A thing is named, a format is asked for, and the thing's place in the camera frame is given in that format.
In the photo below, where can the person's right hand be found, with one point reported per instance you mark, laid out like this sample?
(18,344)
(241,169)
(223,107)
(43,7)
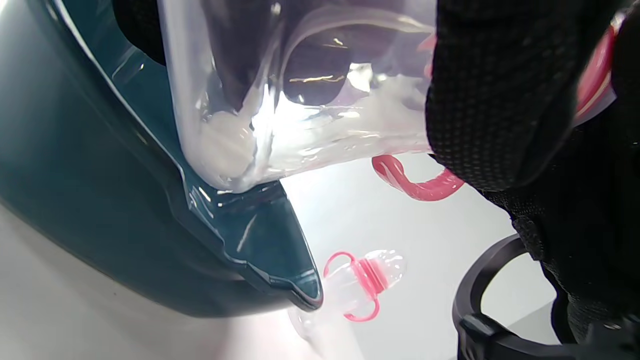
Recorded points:
(590,225)

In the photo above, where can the teal plastic basin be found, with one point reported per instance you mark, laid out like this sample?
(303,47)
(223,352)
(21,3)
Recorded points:
(100,175)

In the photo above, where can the clear baby bottle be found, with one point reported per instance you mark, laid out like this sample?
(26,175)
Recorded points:
(300,135)

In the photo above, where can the person's left hand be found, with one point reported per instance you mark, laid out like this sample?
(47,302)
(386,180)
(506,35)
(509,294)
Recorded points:
(500,90)

